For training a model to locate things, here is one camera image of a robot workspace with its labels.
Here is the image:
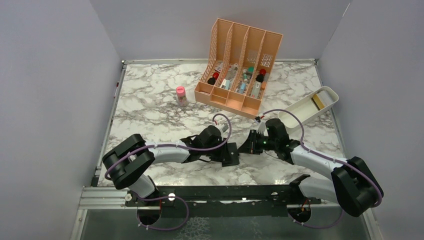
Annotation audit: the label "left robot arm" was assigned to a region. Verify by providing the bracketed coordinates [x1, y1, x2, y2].
[101, 125, 240, 206]

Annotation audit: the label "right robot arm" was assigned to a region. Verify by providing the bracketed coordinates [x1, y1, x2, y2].
[238, 118, 384, 217]

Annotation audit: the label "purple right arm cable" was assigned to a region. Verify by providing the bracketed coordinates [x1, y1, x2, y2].
[256, 109, 384, 230]

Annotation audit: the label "aluminium table frame rail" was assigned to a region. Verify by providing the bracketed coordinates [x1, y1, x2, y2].
[71, 187, 381, 240]

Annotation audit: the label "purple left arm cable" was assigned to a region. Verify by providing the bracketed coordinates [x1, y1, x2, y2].
[104, 113, 233, 232]

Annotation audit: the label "teal cap tube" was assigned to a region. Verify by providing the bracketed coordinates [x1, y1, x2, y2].
[241, 66, 254, 84]

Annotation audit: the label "white plastic tray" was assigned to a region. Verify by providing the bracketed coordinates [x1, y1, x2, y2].
[285, 86, 339, 126]

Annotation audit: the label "black leather card holder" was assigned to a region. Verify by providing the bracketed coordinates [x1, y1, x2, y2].
[221, 142, 240, 167]

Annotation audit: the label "peach desk organizer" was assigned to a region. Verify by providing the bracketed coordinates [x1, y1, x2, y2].
[194, 18, 284, 119]

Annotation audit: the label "pink cartoon bottle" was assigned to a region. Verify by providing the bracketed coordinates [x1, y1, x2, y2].
[176, 86, 188, 107]

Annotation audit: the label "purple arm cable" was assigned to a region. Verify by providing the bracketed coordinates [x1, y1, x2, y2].
[104, 113, 233, 232]
[256, 109, 384, 230]

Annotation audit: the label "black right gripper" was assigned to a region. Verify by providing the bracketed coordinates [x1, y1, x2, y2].
[237, 129, 278, 155]

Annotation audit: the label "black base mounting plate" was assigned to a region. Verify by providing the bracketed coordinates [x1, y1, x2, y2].
[124, 184, 321, 218]

